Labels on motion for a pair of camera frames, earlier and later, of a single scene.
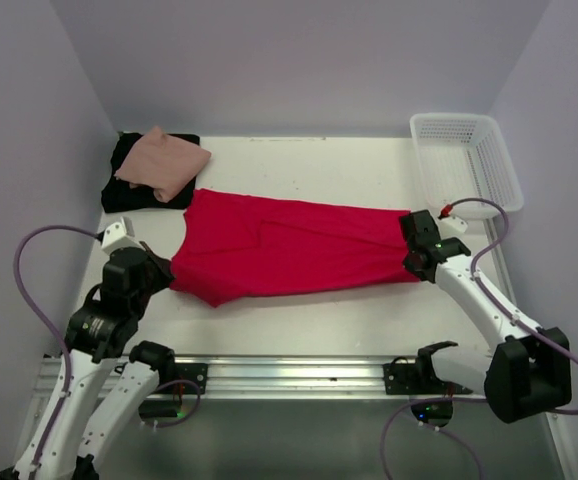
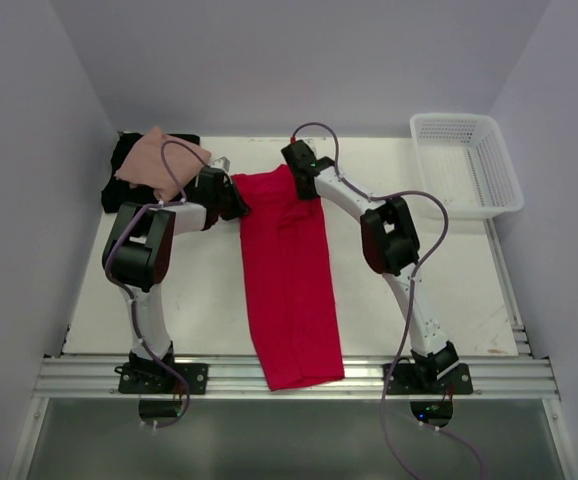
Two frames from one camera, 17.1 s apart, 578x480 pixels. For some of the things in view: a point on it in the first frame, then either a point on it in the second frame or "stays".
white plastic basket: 460,156 stays
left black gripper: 162,266 to 240,208
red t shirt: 236,243 to 292,306
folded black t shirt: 120,196 stays
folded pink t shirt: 162,164 stays
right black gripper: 405,264 to 306,195
